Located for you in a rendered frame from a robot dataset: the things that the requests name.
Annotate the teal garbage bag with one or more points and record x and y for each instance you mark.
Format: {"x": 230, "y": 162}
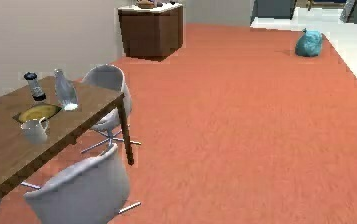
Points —
{"x": 308, "y": 43}

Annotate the black pepper grinder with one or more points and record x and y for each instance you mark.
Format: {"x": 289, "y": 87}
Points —
{"x": 35, "y": 87}

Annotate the dark grey furniture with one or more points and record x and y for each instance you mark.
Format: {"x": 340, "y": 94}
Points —
{"x": 274, "y": 8}

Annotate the white shell chair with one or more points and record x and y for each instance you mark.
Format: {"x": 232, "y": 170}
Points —
{"x": 107, "y": 80}
{"x": 86, "y": 193}

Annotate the yellow food on dark plate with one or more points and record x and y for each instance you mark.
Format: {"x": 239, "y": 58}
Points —
{"x": 37, "y": 112}

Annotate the white mug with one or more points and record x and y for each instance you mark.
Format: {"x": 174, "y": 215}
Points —
{"x": 35, "y": 130}

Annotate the brown bowl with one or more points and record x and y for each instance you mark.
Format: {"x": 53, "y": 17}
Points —
{"x": 145, "y": 4}

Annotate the brown wooden cabinet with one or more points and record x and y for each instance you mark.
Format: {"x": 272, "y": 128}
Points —
{"x": 151, "y": 31}

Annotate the brown wooden table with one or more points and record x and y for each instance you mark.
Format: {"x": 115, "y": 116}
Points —
{"x": 6, "y": 146}

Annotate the clear glass bottle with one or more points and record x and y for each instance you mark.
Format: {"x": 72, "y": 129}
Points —
{"x": 65, "y": 90}

